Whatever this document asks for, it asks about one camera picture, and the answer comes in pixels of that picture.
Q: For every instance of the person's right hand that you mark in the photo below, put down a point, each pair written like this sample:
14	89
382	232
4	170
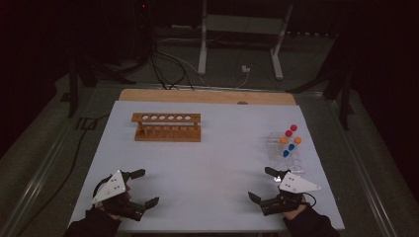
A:
294	215

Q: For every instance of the black power strip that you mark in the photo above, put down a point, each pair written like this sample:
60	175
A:
311	34

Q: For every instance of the red cap test tube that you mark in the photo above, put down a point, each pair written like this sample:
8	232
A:
289	133
293	127

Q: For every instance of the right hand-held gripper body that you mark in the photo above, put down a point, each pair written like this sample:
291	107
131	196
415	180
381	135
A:
296	185

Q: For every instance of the white power plug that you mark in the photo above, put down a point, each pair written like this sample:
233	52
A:
245	68

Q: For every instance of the clear plastic tube rack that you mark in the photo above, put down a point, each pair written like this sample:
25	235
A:
290	163

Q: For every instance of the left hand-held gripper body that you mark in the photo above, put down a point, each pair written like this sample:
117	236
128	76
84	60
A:
112	188

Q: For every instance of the grey metal stand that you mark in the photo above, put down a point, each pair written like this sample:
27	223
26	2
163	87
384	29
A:
202	49

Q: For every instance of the wooden test tube rack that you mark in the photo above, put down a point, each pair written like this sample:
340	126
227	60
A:
166	135

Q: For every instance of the white table mat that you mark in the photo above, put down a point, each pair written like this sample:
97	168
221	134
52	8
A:
210	164

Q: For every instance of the black tripod stand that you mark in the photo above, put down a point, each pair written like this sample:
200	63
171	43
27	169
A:
73	89
344	98

